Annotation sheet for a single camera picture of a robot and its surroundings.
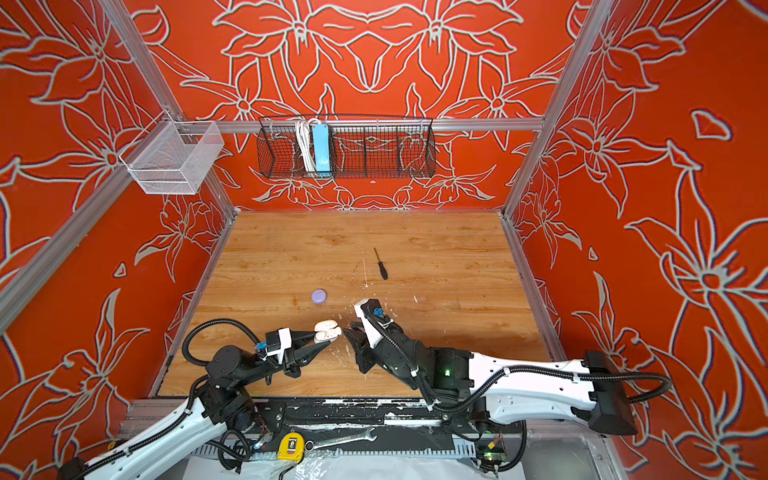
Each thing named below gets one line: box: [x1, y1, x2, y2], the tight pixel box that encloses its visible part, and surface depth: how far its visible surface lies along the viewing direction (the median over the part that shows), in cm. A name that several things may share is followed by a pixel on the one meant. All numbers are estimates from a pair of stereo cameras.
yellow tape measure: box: [276, 432, 305, 464], surface depth 69 cm
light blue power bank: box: [312, 124, 331, 176], surface depth 91 cm
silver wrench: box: [305, 427, 378, 451], surface depth 71 cm
